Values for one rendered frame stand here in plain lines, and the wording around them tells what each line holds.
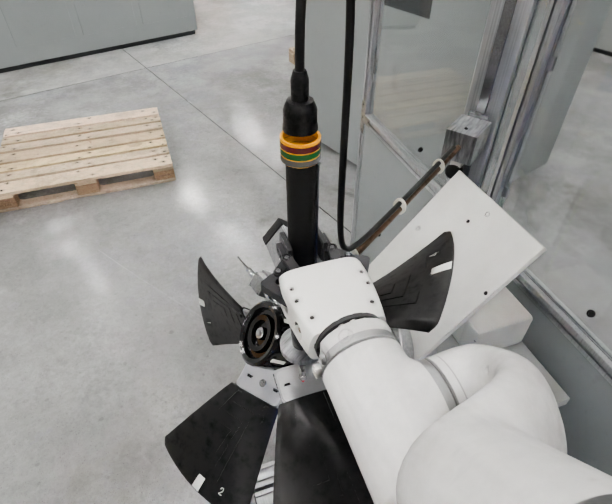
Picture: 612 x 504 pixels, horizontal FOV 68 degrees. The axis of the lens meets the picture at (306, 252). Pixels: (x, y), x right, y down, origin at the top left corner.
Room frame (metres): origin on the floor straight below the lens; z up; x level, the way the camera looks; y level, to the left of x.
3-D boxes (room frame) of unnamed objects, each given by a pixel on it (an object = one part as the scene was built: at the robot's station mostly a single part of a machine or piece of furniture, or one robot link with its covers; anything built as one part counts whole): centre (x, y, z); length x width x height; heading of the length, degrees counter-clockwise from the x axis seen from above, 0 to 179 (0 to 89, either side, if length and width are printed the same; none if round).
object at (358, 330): (0.27, -0.05, 1.49); 0.09 x 0.03 x 0.08; 109
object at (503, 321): (0.80, -0.48, 0.92); 0.17 x 0.16 x 0.11; 109
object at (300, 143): (0.43, 0.01, 1.63); 0.04 x 0.04 x 0.03
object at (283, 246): (0.41, 0.03, 1.49); 0.07 x 0.03 x 0.03; 19
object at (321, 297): (0.33, -0.03, 1.49); 0.11 x 0.10 x 0.07; 19
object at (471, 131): (0.94, -0.37, 1.37); 0.10 x 0.07 x 0.09; 144
